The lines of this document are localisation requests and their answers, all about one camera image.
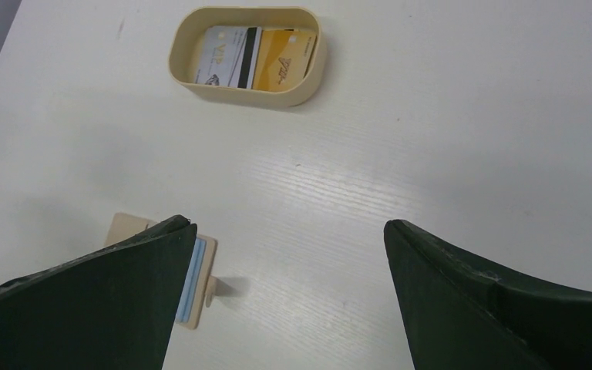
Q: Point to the silver VIP card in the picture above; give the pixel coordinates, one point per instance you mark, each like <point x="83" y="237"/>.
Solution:
<point x="220" y="55"/>

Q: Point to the white striped card in tray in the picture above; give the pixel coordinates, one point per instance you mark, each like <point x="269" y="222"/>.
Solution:
<point x="246" y="59"/>

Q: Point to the beige leather card holder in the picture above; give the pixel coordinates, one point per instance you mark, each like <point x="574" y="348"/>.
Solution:
<point x="124" y="226"/>

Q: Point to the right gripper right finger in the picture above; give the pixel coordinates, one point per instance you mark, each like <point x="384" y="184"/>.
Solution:
<point x="463" y="311"/>

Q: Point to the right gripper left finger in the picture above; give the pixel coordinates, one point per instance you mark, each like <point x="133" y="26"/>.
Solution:
<point x="111" y="309"/>

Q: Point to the gold VIP card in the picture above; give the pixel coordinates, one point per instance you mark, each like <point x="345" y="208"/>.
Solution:
<point x="283" y="58"/>

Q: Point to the oval wooden tray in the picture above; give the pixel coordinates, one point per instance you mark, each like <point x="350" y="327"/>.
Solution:
<point x="188" y="41"/>

